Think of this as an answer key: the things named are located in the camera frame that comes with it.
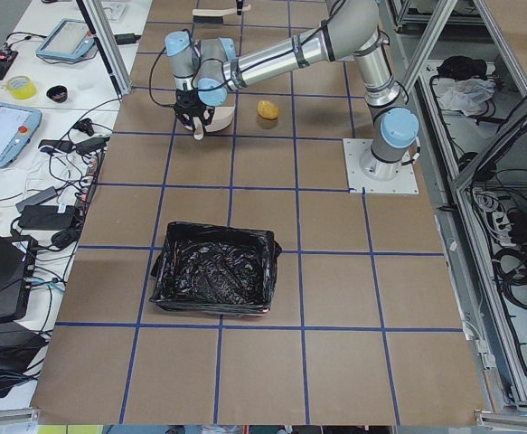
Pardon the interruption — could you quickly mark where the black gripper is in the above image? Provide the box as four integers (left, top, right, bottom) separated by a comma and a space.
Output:
174, 0, 244, 133

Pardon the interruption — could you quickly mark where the beige plastic dustpan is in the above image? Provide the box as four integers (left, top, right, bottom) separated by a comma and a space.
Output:
193, 106, 235, 140

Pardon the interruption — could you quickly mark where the beige hand brush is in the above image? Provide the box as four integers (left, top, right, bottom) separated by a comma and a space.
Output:
192, 3, 252, 24

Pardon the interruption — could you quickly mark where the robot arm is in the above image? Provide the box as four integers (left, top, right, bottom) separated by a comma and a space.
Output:
165, 1, 419, 181

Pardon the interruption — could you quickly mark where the pink bin with black bag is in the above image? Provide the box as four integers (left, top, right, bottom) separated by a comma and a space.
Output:
149, 222, 282, 316

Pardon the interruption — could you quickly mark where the orange potato-like lump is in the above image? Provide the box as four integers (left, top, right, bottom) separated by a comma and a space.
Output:
257, 99, 279, 120

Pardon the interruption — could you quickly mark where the upper blue teach pendant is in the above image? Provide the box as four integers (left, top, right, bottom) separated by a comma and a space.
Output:
35, 18, 96, 63

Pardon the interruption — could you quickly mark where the blue teach pendant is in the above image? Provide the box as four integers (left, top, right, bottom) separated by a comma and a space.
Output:
35, 18, 96, 63
0, 102, 42, 168

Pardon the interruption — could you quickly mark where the yellow tape roll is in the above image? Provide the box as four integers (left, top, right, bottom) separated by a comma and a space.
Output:
5, 75, 37, 100

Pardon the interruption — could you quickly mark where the lower blue teach pendant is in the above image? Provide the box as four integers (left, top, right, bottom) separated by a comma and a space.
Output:
0, 102, 42, 168

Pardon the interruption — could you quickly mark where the black power brick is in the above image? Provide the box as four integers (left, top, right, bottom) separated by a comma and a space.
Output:
17, 205, 80, 231

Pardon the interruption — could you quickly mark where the crumpled white cloth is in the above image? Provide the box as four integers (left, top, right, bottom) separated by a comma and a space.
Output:
438, 78, 496, 117

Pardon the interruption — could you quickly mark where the black laptop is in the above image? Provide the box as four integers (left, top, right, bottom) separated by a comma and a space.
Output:
0, 236, 37, 323

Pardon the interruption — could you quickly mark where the aluminium frame post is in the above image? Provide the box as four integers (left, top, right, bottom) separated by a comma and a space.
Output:
76, 0, 132, 98

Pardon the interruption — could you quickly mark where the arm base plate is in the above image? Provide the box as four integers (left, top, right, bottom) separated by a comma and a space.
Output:
343, 138, 419, 195

